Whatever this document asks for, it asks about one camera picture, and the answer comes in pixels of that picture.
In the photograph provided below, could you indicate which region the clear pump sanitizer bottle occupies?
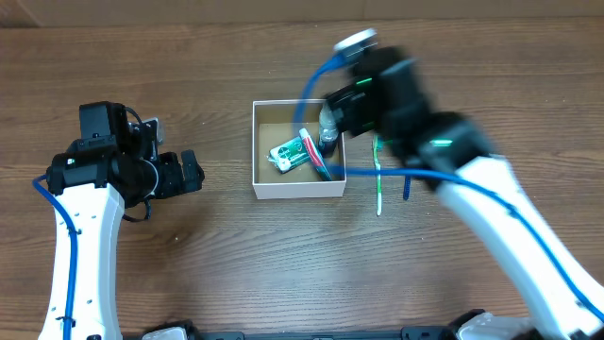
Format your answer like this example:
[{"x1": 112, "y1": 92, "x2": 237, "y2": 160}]
[{"x1": 317, "y1": 103, "x2": 340, "y2": 158}]

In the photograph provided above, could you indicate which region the green white toothbrush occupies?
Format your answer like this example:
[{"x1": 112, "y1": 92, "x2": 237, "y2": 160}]
[{"x1": 372, "y1": 135, "x2": 382, "y2": 216}]

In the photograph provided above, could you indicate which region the white green toothpaste tube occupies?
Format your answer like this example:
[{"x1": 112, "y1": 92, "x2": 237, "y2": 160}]
[{"x1": 299, "y1": 128, "x2": 332, "y2": 181}]

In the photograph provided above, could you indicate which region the green soap bar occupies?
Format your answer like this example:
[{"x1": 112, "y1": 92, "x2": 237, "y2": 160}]
[{"x1": 267, "y1": 137, "x2": 310, "y2": 174}]

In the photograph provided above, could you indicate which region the blue disposable razor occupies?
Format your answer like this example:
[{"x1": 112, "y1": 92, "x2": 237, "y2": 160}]
[{"x1": 403, "y1": 176, "x2": 411, "y2": 201}]

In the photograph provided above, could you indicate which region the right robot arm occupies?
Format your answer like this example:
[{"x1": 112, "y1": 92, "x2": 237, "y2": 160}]
[{"x1": 327, "y1": 47, "x2": 603, "y2": 339}]

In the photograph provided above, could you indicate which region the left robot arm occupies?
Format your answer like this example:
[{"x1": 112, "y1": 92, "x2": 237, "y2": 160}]
[{"x1": 32, "y1": 101, "x2": 205, "y2": 339}]

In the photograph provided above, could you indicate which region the white cardboard box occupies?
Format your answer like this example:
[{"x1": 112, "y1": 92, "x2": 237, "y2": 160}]
[{"x1": 251, "y1": 99, "x2": 347, "y2": 199}]

